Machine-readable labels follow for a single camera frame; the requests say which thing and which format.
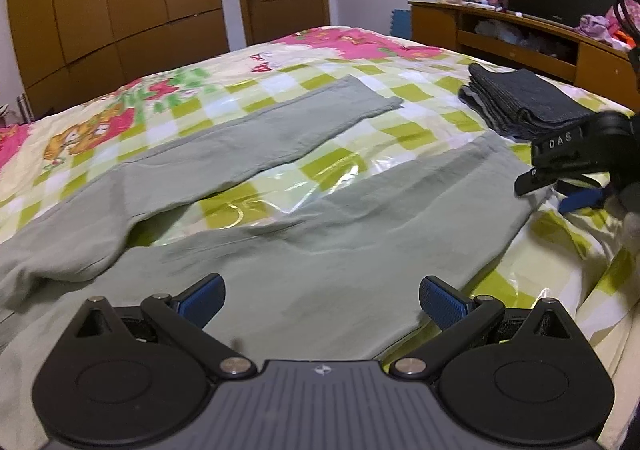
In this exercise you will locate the colourful checked bed quilt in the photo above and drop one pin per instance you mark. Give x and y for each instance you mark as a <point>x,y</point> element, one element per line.
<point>578,256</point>

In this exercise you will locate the folded dark jeans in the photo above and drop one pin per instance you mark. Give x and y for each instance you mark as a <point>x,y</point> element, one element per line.
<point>519,104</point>

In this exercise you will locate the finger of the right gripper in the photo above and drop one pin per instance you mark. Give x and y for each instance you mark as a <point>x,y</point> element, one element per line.
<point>536,179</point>
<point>581,199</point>

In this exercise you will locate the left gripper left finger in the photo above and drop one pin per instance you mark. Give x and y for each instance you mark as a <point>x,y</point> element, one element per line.
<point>180,321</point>

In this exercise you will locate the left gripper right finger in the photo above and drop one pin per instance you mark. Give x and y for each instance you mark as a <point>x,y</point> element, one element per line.
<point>462,322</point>

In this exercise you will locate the grey-green pants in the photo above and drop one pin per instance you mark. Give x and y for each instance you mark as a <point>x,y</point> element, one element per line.
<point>332,279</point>

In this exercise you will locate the blue foam mat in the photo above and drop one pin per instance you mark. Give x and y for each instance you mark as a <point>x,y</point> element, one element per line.
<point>400,24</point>

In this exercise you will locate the purple clothes on cabinet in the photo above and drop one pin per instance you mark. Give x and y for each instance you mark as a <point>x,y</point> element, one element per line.
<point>613,29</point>

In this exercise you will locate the brown wooden wardrobe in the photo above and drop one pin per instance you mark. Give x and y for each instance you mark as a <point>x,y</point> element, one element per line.
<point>71,51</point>

